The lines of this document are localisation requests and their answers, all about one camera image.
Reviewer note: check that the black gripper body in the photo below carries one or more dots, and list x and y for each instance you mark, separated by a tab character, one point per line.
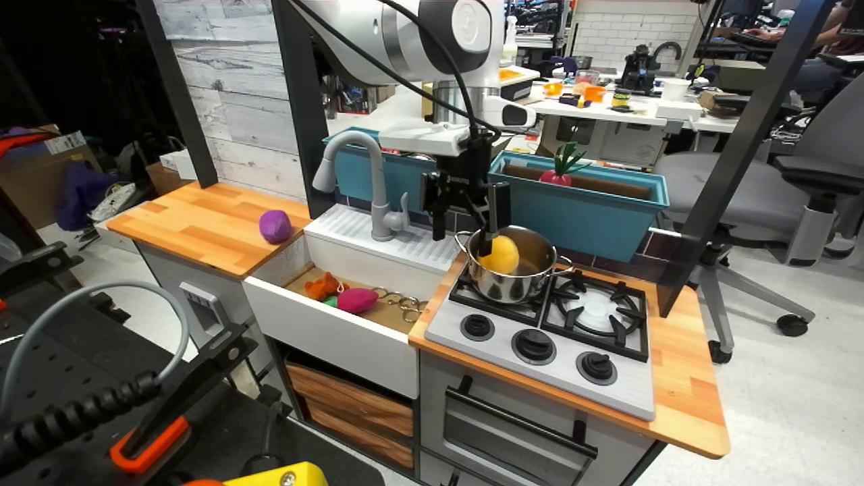
467	190

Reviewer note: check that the steel cooking pot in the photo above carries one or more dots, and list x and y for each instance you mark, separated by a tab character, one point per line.
522	288

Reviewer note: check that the black stove knob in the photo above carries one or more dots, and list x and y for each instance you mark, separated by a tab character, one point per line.
596	367
532	343
476	324

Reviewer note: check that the grey toy stove top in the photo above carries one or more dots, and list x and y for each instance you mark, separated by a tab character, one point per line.
556	378

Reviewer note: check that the wooden counter under stove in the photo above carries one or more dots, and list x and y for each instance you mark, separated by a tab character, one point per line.
688	378

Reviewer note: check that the yellow toy lemon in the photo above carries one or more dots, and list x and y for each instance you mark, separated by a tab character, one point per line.
502	257

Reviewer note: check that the grey toy faucet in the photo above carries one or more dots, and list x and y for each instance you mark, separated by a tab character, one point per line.
379	203

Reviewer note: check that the teal planter bin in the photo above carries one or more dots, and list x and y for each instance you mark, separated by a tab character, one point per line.
594	220
360	180

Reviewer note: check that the red toy radish with leaves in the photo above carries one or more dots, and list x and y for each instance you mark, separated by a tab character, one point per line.
559	170

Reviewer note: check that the pink toy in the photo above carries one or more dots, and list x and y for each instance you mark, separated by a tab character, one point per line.
357	301

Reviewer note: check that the small green toy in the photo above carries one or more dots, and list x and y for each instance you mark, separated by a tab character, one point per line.
333	301

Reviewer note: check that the orange toy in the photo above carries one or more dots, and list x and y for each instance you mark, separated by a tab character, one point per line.
320	288

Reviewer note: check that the white toy sink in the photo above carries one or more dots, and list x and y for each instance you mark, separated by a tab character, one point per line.
333	338

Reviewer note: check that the purple toy eggplant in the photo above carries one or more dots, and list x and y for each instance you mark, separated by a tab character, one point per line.
276	228

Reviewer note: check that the white cluttered table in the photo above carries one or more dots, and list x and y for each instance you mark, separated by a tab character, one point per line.
629	109

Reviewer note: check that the wooden drawers under sink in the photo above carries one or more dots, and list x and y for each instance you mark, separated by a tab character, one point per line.
352	408

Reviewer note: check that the grey toy oven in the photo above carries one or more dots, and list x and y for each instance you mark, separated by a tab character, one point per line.
502	448

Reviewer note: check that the long wooden counter top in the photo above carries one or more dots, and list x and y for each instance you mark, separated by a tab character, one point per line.
202	224

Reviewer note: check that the grey wood backboard panel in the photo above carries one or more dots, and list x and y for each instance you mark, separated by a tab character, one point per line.
233	89

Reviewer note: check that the grey cabinet with white latch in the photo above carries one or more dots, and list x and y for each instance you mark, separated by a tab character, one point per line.
178	297

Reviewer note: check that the yellow tool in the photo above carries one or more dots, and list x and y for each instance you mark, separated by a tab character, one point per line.
279	477

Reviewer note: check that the grey office chair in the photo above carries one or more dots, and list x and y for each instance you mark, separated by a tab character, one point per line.
810	170

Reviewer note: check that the black corrugated tube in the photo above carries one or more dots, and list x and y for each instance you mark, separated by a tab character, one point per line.
62	421

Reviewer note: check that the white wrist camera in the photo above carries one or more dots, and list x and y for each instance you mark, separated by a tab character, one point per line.
514	111

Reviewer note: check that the dark square bracket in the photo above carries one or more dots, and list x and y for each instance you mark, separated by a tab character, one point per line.
664	254

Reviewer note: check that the black metal frame post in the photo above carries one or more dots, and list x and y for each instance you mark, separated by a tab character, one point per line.
746	126

